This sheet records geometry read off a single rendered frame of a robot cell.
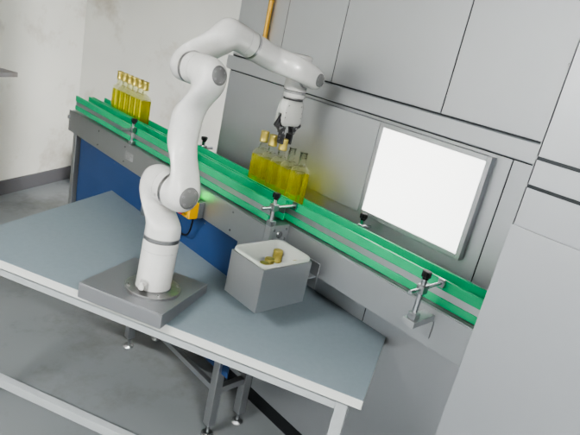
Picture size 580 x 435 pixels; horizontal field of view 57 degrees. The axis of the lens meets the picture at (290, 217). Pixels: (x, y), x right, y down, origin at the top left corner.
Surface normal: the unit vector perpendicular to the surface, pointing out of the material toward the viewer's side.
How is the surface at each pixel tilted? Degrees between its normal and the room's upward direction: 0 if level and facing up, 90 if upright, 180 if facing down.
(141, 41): 90
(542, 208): 90
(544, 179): 90
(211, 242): 90
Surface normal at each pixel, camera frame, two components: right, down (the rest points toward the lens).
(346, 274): -0.72, 0.07
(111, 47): -0.32, 0.24
